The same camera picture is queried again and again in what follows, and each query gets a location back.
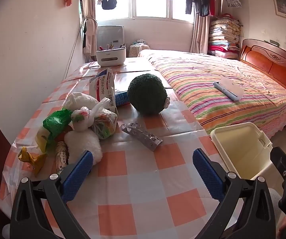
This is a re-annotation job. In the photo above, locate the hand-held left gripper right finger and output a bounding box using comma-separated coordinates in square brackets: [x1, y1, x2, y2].
[192, 148, 277, 239]

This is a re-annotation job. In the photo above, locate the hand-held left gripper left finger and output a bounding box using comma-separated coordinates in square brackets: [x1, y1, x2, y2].
[9, 150, 95, 239]

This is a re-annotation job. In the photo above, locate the white plush toy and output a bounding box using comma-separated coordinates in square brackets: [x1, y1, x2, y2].
[64, 129, 103, 165]

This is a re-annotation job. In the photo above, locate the cream plastic bin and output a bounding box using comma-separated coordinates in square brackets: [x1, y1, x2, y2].
[210, 122, 273, 181]

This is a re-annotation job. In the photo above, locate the knotted printed plastic bag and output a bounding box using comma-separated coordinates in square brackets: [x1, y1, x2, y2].
[89, 98, 119, 140]

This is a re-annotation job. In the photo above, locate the gold foil wrapper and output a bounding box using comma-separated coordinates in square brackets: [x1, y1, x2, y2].
[18, 146, 48, 176]

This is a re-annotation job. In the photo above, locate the green plastic wrapper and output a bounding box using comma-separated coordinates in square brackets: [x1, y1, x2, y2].
[34, 108, 73, 153]

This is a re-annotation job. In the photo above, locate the silver blister pack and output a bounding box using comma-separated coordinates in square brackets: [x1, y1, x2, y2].
[121, 121, 163, 151]

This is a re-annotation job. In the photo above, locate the brown bottle with blue label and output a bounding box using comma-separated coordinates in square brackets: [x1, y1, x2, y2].
[114, 90, 131, 106]

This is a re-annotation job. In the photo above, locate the white red medicine box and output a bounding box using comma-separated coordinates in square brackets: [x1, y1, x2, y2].
[89, 68, 118, 112]

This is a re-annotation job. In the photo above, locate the green plush ball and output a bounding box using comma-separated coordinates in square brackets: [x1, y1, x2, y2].
[127, 73, 170, 116]

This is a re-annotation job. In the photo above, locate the orange white checkered tablecloth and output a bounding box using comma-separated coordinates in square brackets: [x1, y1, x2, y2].
[0, 60, 236, 239]

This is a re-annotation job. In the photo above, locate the striped bed sheet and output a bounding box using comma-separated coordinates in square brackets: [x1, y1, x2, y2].
[138, 49, 286, 138]

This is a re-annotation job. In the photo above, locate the wooden bed headboard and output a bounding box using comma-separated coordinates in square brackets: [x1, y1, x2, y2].
[240, 38, 286, 100]

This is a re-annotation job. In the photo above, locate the blue white open case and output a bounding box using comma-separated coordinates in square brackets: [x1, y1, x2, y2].
[213, 76, 244, 102]

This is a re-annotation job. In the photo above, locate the white desk organizer box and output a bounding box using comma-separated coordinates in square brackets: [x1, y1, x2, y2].
[96, 43, 127, 66]

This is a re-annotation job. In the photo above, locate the stack of folded quilts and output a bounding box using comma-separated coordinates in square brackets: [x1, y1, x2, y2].
[207, 14, 243, 60]

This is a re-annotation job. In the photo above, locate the floral covered bundle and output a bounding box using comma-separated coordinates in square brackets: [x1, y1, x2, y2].
[129, 39, 150, 58]

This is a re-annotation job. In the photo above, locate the white floor appliance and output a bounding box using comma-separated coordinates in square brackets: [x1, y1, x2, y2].
[97, 25, 125, 53]

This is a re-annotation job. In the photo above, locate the beige curtain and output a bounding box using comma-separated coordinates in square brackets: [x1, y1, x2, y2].
[190, 12, 211, 54]
[81, 0, 98, 56]

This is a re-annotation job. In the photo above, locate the window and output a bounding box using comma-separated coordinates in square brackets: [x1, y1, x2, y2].
[94, 0, 196, 22]

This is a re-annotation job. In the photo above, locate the thin wall cable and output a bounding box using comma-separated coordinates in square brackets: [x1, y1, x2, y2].
[63, 17, 83, 80]

